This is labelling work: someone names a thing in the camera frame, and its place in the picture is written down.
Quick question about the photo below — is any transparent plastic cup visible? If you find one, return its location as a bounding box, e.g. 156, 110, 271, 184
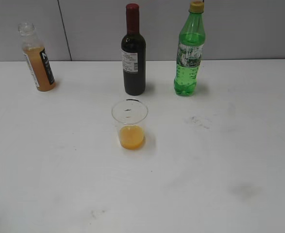
111, 98, 149, 150

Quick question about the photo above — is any orange juice bottle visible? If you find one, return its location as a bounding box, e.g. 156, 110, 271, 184
18, 22, 56, 92

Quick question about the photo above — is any dark red wine bottle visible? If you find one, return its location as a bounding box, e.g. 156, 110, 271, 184
121, 3, 146, 96

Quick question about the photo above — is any green soda bottle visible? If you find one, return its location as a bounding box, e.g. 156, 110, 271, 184
174, 0, 206, 96

